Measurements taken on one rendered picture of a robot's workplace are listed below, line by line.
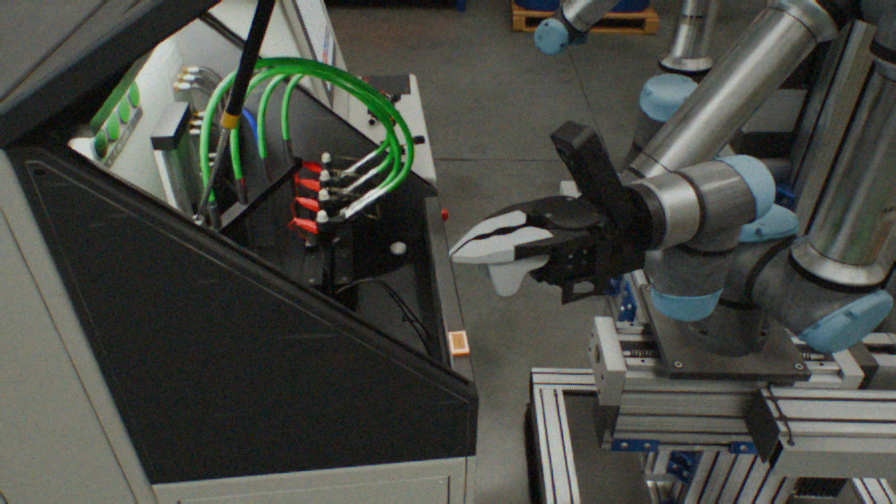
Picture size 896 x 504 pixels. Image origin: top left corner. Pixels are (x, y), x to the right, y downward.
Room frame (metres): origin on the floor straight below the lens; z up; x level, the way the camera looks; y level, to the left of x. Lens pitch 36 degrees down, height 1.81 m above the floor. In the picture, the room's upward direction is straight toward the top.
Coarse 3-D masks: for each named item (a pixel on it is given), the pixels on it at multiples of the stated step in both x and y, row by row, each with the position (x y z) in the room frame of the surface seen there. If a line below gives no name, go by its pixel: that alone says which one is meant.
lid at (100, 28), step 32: (128, 0) 0.88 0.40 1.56; (160, 0) 0.69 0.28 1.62; (192, 0) 0.70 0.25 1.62; (96, 32) 0.76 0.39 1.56; (128, 32) 0.69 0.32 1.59; (160, 32) 0.69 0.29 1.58; (64, 64) 0.68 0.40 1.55; (96, 64) 0.68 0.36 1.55; (128, 64) 0.69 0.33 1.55; (32, 96) 0.68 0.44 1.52; (64, 96) 0.68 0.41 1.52; (0, 128) 0.67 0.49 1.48; (32, 128) 0.67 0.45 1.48
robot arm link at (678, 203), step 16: (656, 176) 0.59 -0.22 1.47; (672, 176) 0.58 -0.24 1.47; (656, 192) 0.56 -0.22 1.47; (672, 192) 0.56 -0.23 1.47; (688, 192) 0.56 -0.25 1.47; (672, 208) 0.54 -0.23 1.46; (688, 208) 0.55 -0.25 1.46; (672, 224) 0.54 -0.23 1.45; (688, 224) 0.54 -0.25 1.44; (672, 240) 0.54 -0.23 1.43
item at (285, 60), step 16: (256, 64) 1.05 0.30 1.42; (272, 64) 1.06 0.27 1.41; (288, 64) 1.06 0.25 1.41; (304, 64) 1.06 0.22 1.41; (320, 64) 1.07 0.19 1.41; (224, 80) 1.05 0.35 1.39; (352, 80) 1.07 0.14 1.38; (208, 112) 1.04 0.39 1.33; (208, 128) 1.04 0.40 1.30; (400, 128) 1.08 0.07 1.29; (208, 144) 1.05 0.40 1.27; (208, 160) 1.05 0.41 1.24; (208, 176) 1.04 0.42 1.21; (400, 176) 1.08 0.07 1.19
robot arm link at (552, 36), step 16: (576, 0) 1.41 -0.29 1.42; (592, 0) 1.39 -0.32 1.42; (608, 0) 1.38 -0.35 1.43; (560, 16) 1.42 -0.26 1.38; (576, 16) 1.40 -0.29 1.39; (592, 16) 1.39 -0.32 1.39; (544, 32) 1.41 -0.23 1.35; (560, 32) 1.40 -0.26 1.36; (576, 32) 1.41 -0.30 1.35; (544, 48) 1.41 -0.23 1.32; (560, 48) 1.40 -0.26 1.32
